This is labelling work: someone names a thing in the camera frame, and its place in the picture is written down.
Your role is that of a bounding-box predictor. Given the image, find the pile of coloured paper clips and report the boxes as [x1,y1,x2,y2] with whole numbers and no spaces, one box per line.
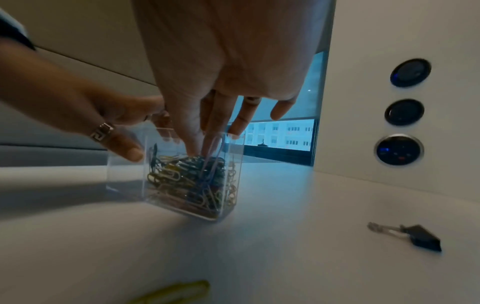
[146,143,239,216]

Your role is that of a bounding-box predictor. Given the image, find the black round socket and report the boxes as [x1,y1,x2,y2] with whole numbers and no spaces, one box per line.
[389,58,432,88]
[385,98,426,126]

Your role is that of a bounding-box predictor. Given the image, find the person's left hand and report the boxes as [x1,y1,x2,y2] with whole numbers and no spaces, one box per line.
[0,44,170,163]

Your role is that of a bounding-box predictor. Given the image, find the single yellow paper clip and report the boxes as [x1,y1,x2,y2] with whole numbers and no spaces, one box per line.
[129,280,211,304]

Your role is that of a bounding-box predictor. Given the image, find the silver-rimmed round socket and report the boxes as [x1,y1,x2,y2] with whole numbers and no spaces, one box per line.
[374,134,425,168]

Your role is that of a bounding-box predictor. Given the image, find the left marker wristband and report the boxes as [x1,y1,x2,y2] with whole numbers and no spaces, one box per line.
[0,7,37,51]

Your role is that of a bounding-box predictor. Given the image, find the long beige sofa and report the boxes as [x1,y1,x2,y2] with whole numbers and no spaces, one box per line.
[0,0,166,167]

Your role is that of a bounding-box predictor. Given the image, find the white socket panel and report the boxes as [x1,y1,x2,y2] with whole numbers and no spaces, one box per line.
[312,0,480,203]

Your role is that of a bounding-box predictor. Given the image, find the window behind long sofa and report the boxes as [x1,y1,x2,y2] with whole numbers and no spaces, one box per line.
[243,52,329,166]

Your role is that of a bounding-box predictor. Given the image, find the single black binder clip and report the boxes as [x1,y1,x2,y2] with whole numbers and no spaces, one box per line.
[367,221,443,252]

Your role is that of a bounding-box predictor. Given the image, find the transparent box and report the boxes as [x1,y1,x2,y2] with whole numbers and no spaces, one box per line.
[106,127,247,222]

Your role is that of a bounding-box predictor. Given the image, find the person's right hand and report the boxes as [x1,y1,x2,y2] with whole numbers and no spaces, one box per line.
[130,0,337,158]

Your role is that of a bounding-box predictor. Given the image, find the silver patterned thumb ring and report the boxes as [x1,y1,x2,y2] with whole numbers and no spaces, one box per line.
[89,122,114,143]

